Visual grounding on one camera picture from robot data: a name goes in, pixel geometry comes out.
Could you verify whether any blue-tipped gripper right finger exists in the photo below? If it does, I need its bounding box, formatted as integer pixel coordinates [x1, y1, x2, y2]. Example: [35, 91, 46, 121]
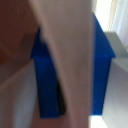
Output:
[89, 12, 128, 128]

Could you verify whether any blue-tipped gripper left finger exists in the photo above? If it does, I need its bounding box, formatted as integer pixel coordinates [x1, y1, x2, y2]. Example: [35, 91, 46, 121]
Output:
[0, 31, 69, 128]

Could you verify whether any silver bar drawer handle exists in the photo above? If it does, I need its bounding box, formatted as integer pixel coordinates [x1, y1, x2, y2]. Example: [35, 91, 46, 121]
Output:
[27, 0, 96, 128]

